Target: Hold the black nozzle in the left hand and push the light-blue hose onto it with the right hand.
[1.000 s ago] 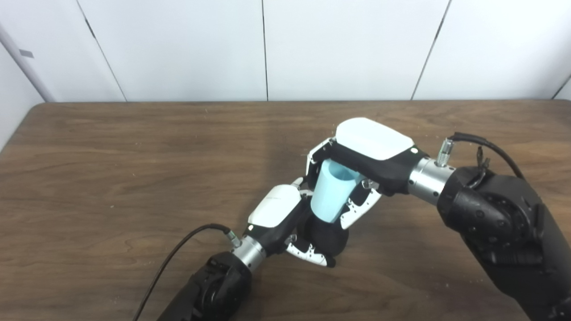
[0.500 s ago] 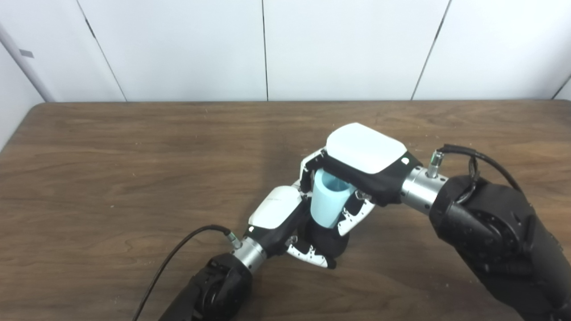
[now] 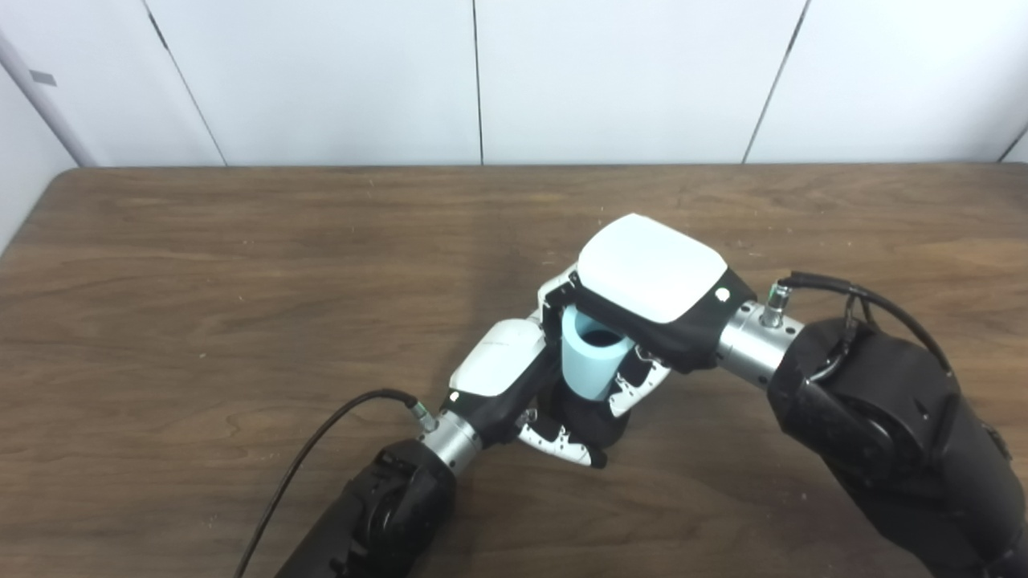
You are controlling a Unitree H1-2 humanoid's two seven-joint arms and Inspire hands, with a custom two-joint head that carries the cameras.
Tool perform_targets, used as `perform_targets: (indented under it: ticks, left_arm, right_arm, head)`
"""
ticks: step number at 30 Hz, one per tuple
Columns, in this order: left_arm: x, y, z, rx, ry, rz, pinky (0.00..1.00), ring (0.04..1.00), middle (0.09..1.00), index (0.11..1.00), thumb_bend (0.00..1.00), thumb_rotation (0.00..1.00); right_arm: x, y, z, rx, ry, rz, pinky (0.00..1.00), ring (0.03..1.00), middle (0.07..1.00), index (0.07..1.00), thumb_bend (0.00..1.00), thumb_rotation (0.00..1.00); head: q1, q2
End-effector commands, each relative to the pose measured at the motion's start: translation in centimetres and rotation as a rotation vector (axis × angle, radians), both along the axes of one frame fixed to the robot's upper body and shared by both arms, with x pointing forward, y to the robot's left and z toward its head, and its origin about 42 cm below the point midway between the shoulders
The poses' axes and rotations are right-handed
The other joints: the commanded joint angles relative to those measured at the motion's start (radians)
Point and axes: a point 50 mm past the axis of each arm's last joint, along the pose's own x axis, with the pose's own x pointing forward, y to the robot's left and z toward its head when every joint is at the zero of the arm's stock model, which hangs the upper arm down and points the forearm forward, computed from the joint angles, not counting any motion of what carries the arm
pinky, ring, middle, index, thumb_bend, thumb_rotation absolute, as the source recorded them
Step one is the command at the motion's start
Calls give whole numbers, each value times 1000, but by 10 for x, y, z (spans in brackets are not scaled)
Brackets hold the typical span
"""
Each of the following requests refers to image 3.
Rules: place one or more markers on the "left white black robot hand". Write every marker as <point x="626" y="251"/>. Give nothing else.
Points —
<point x="498" y="361"/>

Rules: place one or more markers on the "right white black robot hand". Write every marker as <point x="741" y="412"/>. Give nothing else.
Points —
<point x="650" y="273"/>

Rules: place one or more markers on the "light blue cup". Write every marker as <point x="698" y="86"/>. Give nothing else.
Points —
<point x="590" y="369"/>

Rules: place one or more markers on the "black cup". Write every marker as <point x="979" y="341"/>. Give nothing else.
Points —
<point x="594" y="421"/>

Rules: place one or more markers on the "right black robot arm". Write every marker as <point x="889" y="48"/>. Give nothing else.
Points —
<point x="883" y="401"/>

